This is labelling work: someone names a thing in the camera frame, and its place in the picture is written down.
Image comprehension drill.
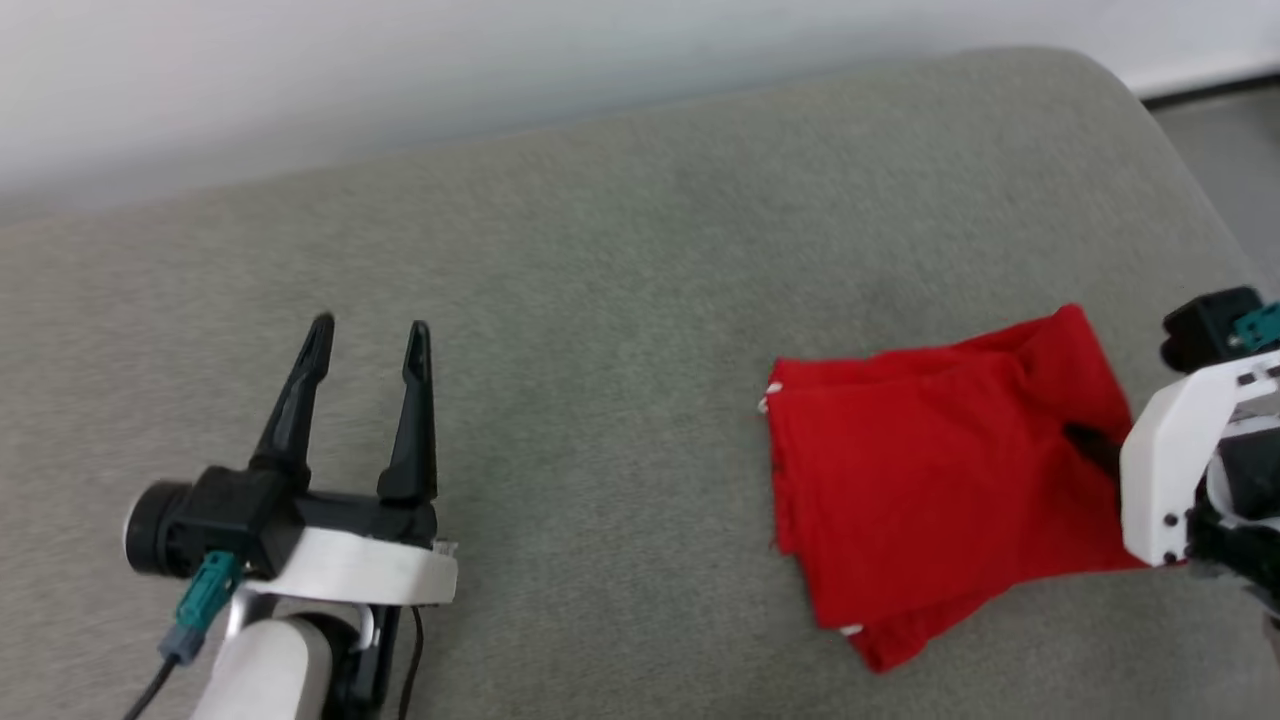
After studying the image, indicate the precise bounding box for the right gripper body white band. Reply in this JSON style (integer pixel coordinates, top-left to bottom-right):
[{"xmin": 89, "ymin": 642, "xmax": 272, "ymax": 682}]
[{"xmin": 1119, "ymin": 349, "xmax": 1280, "ymax": 602}]

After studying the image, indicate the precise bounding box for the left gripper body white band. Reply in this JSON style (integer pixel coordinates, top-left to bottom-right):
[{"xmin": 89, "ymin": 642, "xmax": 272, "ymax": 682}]
[{"xmin": 244, "ymin": 490, "xmax": 460, "ymax": 607}]

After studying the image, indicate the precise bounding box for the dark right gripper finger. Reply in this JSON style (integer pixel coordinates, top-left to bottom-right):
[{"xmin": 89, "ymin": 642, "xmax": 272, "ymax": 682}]
[{"xmin": 1064, "ymin": 423, "xmax": 1124, "ymax": 474}]

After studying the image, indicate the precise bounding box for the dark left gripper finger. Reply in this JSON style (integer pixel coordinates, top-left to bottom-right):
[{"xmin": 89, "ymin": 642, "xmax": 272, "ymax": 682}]
[
  {"xmin": 249, "ymin": 313, "xmax": 336, "ymax": 492},
  {"xmin": 377, "ymin": 319, "xmax": 439, "ymax": 503}
]

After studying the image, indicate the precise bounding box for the red and white shirt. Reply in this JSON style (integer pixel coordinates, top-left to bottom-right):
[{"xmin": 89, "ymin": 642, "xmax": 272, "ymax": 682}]
[{"xmin": 757, "ymin": 303, "xmax": 1151, "ymax": 675}]

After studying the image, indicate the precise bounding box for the grey fabric sofa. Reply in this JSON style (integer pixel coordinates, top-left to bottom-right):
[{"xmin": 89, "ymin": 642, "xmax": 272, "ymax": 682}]
[{"xmin": 0, "ymin": 45, "xmax": 1280, "ymax": 720}]

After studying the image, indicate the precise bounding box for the dark baseboard strip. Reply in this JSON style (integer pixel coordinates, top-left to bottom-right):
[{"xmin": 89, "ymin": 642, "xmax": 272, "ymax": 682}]
[{"xmin": 1140, "ymin": 71, "xmax": 1280, "ymax": 112}]

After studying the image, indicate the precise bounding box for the thin black left gripper cable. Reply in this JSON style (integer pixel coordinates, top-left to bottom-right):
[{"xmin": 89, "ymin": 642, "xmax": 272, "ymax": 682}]
[{"xmin": 397, "ymin": 604, "xmax": 427, "ymax": 720}]

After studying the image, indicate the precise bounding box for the left camera cable teal plug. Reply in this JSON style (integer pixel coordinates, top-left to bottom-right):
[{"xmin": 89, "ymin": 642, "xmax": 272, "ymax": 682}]
[{"xmin": 124, "ymin": 551, "xmax": 245, "ymax": 720}]

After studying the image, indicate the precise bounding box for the camera cable teal plug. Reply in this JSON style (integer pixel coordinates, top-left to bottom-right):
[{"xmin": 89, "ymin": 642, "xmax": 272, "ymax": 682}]
[
  {"xmin": 1232, "ymin": 299, "xmax": 1280, "ymax": 353},
  {"xmin": 124, "ymin": 551, "xmax": 245, "ymax": 720}
]

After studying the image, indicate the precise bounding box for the right camera cable teal plug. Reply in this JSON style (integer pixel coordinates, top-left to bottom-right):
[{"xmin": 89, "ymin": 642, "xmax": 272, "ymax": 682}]
[{"xmin": 1232, "ymin": 299, "xmax": 1280, "ymax": 353}]

